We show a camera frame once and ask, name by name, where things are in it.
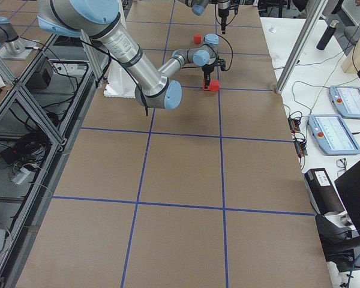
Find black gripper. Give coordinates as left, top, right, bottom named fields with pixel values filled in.
left=202, top=57, right=226, bottom=85
left=217, top=0, right=239, bottom=34

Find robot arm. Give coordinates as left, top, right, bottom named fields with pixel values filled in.
left=179, top=0, right=244, bottom=35
left=38, top=1, right=225, bottom=110

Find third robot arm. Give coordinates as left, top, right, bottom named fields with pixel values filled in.
left=0, top=16, right=33, bottom=61

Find black water bottle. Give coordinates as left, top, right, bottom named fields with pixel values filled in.
left=316, top=20, right=339, bottom=50

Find teach pendant near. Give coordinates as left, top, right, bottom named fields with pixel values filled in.
left=307, top=114, right=360, bottom=155

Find teach pendant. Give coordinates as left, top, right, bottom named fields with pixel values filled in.
left=329, top=86, right=360, bottom=119
left=307, top=114, right=360, bottom=155

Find teach pendant far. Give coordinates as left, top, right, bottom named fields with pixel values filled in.
left=329, top=86, right=360, bottom=119

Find eyeglasses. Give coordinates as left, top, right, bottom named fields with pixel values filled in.
left=336, top=158, right=347, bottom=177

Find black box with label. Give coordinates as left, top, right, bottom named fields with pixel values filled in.
left=304, top=168, right=345, bottom=215

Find black power brick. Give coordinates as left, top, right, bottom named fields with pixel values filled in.
left=26, top=62, right=53, bottom=89

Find black monitor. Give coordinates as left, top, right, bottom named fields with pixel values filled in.
left=335, top=160, right=360, bottom=231

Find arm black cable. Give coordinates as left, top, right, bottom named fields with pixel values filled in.
left=77, top=35, right=234, bottom=118

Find white pedestal base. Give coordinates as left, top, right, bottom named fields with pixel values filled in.
left=104, top=60, right=136, bottom=99

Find aluminium frame post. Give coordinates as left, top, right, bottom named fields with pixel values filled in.
left=275, top=0, right=328, bottom=94

